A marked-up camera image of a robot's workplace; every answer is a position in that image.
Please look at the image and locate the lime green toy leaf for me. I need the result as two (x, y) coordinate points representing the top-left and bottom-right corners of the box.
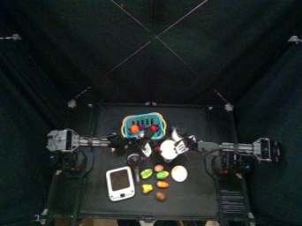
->
(140, 168), (156, 179)

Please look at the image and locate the teal slotted plastic basket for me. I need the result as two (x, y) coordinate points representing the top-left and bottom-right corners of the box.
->
(122, 113), (166, 139)

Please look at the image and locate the white egg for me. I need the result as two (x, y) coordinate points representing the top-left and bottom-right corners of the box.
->
(170, 165), (189, 184)

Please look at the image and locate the green and yellow toy vegetable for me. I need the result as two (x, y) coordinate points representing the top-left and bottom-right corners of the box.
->
(157, 170), (172, 180)

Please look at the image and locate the yellow toy pepper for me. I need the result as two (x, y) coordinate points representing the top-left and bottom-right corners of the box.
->
(141, 184), (156, 194)

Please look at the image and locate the white toy tablet scale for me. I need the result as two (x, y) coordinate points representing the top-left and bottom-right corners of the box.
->
(106, 166), (137, 203)

